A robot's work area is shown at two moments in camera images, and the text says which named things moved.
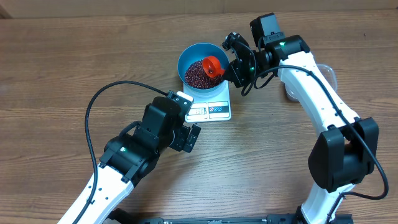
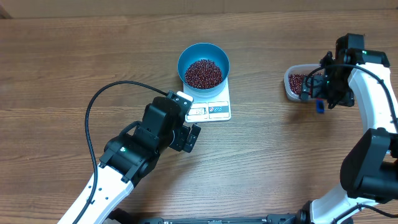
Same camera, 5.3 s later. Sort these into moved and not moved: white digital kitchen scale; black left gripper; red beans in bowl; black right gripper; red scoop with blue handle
Moved: red scoop with blue handle; black right gripper
Not moved: white digital kitchen scale; red beans in bowl; black left gripper
